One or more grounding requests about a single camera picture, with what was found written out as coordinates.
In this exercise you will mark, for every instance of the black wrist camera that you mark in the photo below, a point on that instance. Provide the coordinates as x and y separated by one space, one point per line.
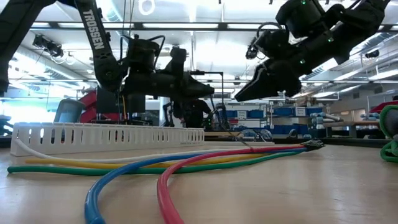
178 60
273 43

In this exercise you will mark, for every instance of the red machine housing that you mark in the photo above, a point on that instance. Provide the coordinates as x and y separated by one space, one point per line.
88 104

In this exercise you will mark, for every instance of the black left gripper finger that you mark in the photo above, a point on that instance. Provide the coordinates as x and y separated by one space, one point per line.
199 88

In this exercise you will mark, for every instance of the light blue rolls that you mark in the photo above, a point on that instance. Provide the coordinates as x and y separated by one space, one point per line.
320 119

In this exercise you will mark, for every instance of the white column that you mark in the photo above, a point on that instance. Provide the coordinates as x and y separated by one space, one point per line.
161 109

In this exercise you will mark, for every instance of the black zip tie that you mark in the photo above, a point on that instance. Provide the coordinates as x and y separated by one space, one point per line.
244 142

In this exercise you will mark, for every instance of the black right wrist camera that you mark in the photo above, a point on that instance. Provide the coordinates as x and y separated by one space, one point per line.
273 43

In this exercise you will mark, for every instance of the black monitor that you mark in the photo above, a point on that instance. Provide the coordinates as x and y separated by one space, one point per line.
105 105

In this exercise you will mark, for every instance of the clear safety glasses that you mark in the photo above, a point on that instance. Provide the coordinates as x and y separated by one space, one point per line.
248 135

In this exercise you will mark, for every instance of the red cart top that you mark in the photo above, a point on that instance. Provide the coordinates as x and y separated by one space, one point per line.
387 106

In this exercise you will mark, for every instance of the black overhead rig beam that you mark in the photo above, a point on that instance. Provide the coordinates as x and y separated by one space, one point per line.
224 26

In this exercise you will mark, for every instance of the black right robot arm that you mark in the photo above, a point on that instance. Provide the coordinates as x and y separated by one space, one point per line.
363 15

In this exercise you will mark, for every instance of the wooden workbench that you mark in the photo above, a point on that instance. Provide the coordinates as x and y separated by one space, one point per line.
351 123

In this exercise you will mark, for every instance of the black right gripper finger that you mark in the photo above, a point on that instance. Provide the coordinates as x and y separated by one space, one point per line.
264 82

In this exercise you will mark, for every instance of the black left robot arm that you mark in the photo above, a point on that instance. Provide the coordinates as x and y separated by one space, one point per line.
93 37

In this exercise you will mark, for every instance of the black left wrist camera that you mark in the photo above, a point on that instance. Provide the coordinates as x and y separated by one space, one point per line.
178 60

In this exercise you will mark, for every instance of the blue storage bins shelf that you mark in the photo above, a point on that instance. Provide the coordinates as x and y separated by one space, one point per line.
283 111

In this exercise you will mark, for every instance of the white duct cover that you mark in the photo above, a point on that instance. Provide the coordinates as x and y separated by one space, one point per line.
258 143

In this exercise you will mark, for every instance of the black grey work glove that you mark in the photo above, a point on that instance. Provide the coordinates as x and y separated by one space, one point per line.
390 123

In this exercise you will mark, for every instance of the office chair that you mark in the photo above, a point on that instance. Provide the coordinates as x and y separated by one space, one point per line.
68 112

